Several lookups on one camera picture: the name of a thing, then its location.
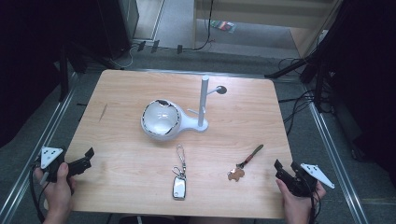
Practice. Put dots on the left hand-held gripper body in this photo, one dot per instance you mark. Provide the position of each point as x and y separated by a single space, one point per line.
51 155

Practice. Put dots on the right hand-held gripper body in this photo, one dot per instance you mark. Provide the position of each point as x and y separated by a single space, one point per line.
306 183

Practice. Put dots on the person's right hand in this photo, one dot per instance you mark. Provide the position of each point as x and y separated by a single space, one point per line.
299 207

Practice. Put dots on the person's left hand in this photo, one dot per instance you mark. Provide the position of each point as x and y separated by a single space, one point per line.
59 194

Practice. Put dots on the glossy white bowl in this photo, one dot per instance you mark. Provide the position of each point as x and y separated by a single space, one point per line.
161 117

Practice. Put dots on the black metal stand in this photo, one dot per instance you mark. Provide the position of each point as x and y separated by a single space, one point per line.
63 74
320 87

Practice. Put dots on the dark curtain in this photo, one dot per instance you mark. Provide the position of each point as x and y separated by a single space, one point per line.
28 62
367 77

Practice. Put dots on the black tripod leg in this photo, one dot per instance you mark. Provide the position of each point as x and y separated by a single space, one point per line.
289 67

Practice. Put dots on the black plug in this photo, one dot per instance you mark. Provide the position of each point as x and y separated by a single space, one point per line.
179 48
141 46

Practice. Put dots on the black cabinet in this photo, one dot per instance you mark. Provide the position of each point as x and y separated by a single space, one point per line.
116 28

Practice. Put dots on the wooden shelf unit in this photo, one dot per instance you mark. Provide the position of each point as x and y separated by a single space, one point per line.
264 14

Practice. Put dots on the colourful packet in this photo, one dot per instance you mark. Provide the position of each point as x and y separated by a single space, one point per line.
223 26

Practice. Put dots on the metal floor rail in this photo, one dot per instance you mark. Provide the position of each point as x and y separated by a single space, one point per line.
334 161
37 149

